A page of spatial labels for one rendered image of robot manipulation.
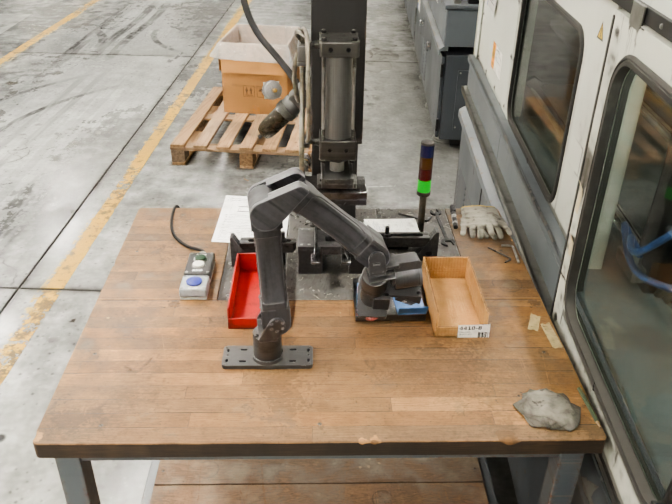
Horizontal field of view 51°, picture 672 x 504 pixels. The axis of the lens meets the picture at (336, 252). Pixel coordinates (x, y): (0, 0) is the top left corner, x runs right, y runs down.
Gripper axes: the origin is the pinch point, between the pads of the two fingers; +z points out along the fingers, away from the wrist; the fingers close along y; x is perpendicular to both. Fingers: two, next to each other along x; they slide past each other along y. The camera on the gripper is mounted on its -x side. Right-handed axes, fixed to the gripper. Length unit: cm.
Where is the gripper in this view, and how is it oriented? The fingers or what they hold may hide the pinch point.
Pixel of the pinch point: (370, 312)
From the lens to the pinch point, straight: 168.1
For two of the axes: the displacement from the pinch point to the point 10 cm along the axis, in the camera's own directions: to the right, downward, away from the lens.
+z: -0.1, 4.9, 8.7
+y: 0.4, -8.7, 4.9
